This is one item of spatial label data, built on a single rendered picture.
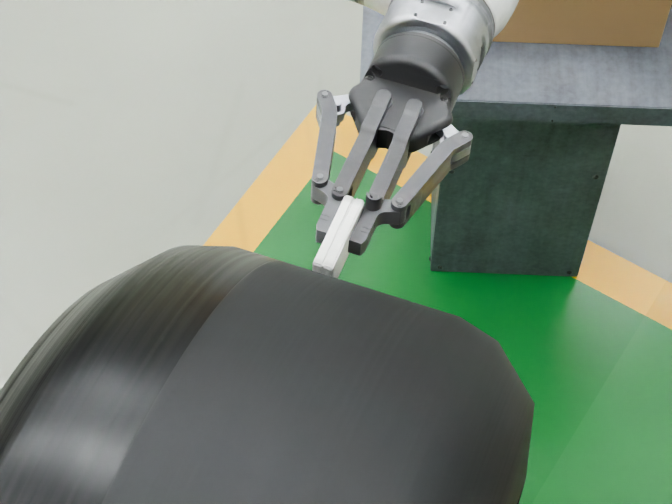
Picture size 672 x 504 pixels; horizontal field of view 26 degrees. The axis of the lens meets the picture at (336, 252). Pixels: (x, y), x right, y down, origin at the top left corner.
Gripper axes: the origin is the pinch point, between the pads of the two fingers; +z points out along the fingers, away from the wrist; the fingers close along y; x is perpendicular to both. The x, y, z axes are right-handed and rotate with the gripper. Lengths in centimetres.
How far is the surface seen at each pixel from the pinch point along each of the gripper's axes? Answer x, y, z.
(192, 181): 111, -54, -92
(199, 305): -14.4, -2.6, 18.7
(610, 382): 113, 25, -79
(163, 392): -16.3, -1.5, 26.0
